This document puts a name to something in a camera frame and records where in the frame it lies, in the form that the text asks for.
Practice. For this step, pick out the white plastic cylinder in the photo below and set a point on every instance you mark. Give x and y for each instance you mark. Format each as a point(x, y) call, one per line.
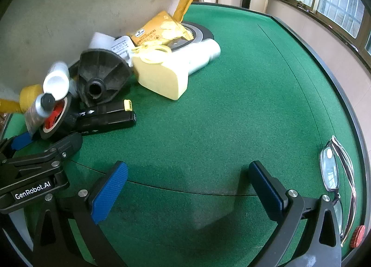
point(203, 52)

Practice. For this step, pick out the yellow round jar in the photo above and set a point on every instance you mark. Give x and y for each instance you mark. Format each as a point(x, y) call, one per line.
point(29, 96)

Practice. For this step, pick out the black plastic knob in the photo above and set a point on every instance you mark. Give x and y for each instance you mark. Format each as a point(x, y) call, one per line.
point(107, 67)

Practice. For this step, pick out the round table control panel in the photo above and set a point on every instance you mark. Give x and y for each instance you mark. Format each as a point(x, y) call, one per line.
point(200, 33)

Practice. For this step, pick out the metal frame eyeglasses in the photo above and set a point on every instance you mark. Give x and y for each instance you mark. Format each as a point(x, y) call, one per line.
point(330, 171)

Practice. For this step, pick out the red bottle cap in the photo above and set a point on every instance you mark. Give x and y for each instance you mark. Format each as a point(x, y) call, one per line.
point(358, 236)

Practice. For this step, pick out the white pill bottle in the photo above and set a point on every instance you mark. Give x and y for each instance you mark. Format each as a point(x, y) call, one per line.
point(56, 81)

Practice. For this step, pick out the pale yellow plastic jug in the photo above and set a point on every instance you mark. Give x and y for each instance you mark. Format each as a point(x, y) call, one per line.
point(162, 78)

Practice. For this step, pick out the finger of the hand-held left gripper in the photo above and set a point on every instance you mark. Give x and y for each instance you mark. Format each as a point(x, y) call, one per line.
point(21, 140)
point(71, 142)

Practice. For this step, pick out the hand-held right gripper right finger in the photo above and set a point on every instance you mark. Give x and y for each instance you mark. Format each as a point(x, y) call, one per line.
point(265, 190)

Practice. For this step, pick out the floral hand cream tube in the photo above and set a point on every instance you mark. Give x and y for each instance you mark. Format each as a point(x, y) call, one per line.
point(36, 110)

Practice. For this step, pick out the black tape roll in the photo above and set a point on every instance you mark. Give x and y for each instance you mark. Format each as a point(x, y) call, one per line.
point(68, 120)

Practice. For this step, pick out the barred window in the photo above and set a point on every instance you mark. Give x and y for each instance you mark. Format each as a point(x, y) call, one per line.
point(342, 3)

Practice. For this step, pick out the black marker yellow cap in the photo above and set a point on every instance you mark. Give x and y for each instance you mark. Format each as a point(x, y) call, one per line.
point(107, 109)

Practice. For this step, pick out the yellow cracker packet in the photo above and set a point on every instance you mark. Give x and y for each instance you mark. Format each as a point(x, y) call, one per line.
point(153, 30)

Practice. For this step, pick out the white power adapter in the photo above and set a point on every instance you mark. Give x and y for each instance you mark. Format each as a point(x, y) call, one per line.
point(121, 46)

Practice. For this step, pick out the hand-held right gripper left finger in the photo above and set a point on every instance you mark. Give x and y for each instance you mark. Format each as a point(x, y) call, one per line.
point(111, 190)

